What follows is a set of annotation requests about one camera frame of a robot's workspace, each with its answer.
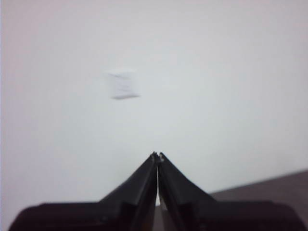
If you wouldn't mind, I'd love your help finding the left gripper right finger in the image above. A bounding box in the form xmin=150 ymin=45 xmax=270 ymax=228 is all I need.
xmin=157 ymin=152 xmax=308 ymax=231

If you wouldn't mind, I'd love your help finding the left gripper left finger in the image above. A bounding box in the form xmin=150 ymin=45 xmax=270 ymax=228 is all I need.
xmin=8 ymin=151 xmax=159 ymax=231

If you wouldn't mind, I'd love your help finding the white wall socket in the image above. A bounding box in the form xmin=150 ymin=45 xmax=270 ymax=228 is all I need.
xmin=105 ymin=69 xmax=141 ymax=101

